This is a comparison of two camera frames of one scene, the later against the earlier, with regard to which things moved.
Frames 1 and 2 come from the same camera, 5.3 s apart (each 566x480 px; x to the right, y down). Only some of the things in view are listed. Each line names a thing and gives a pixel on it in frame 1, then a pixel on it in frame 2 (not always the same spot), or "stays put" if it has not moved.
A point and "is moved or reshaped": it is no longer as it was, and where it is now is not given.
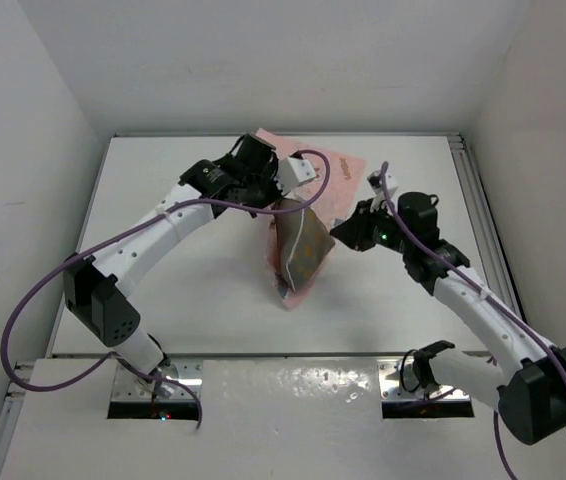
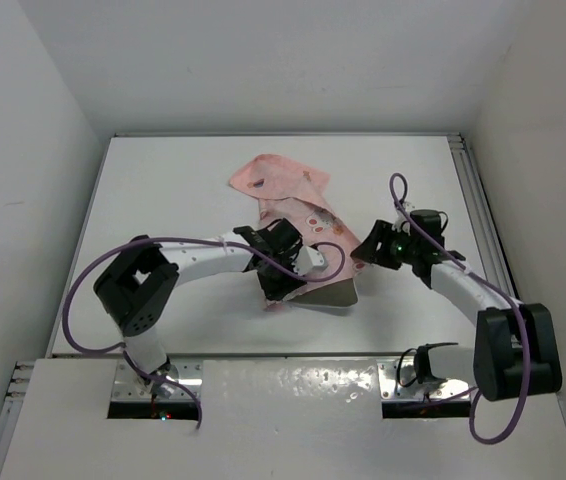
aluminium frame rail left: x=7 y=421 stays put
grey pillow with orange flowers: x=301 y=243 is moved or reshaped
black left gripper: x=269 y=171 → x=277 y=288
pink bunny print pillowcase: x=346 y=172 is moved or reshaped
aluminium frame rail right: x=487 y=225 stays put
